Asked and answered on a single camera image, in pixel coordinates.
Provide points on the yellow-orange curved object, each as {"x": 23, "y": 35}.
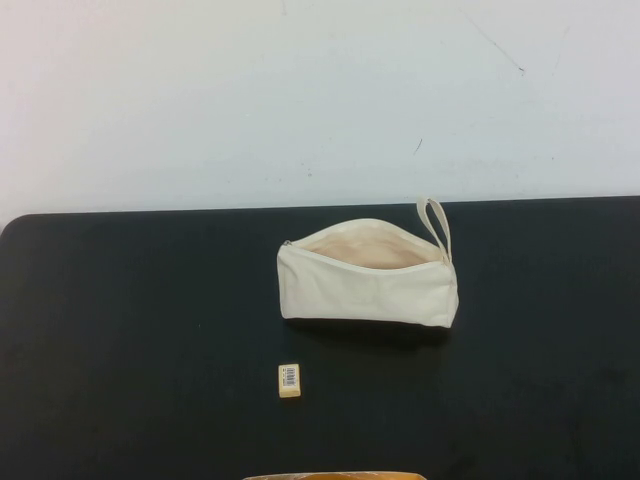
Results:
{"x": 330, "y": 475}

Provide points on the small yellowish eraser with barcode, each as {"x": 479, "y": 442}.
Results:
{"x": 289, "y": 381}

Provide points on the cream fabric pencil case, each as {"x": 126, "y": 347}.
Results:
{"x": 370, "y": 295}

